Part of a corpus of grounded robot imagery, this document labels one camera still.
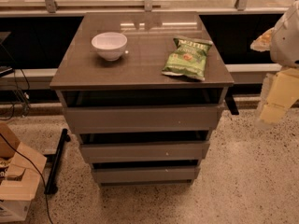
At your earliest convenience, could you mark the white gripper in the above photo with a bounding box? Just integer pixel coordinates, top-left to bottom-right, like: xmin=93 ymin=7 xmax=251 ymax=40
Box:
xmin=250 ymin=28 xmax=299 ymax=129

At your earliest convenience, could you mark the grey drawer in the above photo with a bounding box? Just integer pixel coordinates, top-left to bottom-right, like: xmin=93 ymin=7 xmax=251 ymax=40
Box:
xmin=64 ymin=105 xmax=224 ymax=134
xmin=79 ymin=141 xmax=209 ymax=163
xmin=92 ymin=166 xmax=200 ymax=184

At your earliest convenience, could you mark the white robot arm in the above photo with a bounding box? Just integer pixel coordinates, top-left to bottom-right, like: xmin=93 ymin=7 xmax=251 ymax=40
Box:
xmin=250 ymin=0 xmax=299 ymax=129

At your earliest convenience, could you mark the grey top drawer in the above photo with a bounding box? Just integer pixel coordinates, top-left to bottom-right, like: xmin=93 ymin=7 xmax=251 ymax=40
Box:
xmin=64 ymin=105 xmax=224 ymax=134

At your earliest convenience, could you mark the grey drawer cabinet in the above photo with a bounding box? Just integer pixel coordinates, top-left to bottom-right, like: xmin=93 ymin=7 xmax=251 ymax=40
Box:
xmin=50 ymin=11 xmax=235 ymax=188

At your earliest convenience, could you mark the grey bottom drawer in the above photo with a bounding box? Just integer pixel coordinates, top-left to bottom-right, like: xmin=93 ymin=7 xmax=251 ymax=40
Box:
xmin=92 ymin=166 xmax=200 ymax=184

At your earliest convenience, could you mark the black stand leg right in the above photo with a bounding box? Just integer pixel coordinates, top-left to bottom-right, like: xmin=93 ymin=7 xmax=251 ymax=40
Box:
xmin=225 ymin=91 xmax=239 ymax=115

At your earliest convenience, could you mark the green chip bag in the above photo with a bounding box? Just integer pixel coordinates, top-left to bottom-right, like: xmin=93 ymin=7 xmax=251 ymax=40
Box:
xmin=162 ymin=35 xmax=213 ymax=81

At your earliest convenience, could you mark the white ceramic bowl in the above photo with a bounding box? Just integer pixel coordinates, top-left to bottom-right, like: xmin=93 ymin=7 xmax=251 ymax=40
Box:
xmin=92 ymin=32 xmax=128 ymax=61

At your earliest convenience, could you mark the black metal stand leg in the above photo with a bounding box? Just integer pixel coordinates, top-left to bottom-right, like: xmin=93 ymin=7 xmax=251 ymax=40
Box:
xmin=44 ymin=129 xmax=70 ymax=195

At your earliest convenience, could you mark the cardboard box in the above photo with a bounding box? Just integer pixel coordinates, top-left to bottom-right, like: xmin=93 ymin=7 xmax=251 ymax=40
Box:
xmin=0 ymin=123 xmax=47 ymax=223

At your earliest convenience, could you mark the black cable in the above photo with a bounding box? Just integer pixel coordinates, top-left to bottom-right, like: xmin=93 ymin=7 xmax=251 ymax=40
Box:
xmin=0 ymin=133 xmax=54 ymax=224

